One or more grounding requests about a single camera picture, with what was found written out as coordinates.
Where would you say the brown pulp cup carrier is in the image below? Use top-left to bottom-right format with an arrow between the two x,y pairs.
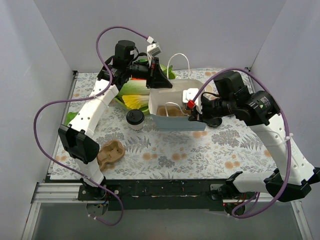
96,140 -> 126,171
156,104 -> 191,117

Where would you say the white paper bag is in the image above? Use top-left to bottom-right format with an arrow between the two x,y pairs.
148,60 -> 206,132

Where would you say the black coffee lid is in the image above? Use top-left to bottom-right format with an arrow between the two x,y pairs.
126,109 -> 145,125
205,118 -> 222,128

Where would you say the white paper coffee cup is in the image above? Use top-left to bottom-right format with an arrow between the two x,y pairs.
128,122 -> 144,133

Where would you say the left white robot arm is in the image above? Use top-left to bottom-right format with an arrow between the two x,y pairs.
58,38 -> 173,200

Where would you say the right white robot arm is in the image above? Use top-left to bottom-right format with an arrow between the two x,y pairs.
182,70 -> 320,202

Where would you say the small bok choy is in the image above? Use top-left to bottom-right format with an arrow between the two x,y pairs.
160,64 -> 176,80

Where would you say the long green napa cabbage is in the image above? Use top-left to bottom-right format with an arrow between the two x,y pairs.
118,79 -> 150,96

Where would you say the stacked white paper cup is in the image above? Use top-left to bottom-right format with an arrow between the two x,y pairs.
203,84 -> 216,100

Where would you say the yellow napa cabbage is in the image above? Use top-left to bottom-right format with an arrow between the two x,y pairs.
122,94 -> 150,110

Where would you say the floral table mat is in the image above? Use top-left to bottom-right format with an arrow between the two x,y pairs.
49,69 -> 282,180

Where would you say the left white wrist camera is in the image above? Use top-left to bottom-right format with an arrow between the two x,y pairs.
146,42 -> 162,64

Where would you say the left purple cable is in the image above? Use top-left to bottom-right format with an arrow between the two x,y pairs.
33,26 -> 155,226

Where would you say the purple cable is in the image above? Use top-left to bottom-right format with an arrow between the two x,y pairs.
33,26 -> 155,226
193,67 -> 293,220

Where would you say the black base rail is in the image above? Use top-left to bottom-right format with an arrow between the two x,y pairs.
77,178 -> 258,211

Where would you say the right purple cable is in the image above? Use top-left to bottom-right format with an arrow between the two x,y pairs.
193,67 -> 293,220

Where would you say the aluminium frame rail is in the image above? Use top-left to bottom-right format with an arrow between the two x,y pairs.
21,182 -> 83,240

